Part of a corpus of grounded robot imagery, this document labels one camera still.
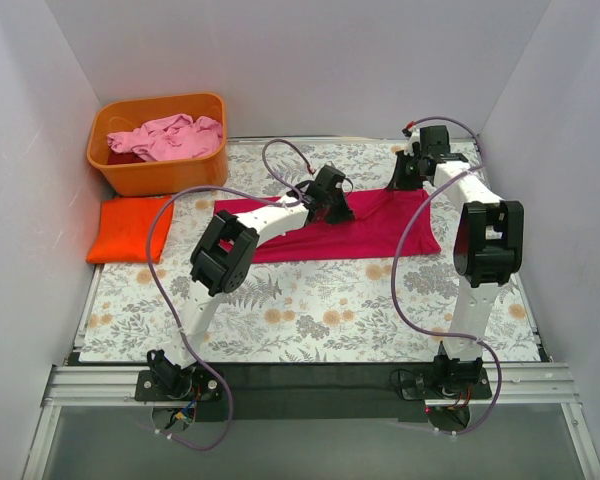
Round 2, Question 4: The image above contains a pink crumpled t shirt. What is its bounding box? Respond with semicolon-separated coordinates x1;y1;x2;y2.
107;114;224;162

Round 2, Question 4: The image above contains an orange plastic basket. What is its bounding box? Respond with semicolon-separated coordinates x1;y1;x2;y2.
86;92;229;197

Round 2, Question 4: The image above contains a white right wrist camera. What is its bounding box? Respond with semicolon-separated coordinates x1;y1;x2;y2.
402;122;421;156

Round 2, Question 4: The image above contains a folded orange t shirt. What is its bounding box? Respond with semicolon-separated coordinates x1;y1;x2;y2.
86;196;171;264

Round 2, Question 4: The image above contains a magenta t shirt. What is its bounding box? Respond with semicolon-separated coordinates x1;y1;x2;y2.
214;189;441;264

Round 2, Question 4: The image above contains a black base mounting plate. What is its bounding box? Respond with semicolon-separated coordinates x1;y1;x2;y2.
134;362;495;423

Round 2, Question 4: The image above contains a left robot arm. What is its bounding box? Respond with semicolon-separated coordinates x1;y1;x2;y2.
147;165;354;400

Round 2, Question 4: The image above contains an aluminium frame rail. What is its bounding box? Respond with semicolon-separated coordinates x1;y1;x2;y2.
23;363;600;479

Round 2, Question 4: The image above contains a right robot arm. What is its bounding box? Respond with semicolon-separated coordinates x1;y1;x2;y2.
387;119;524;400

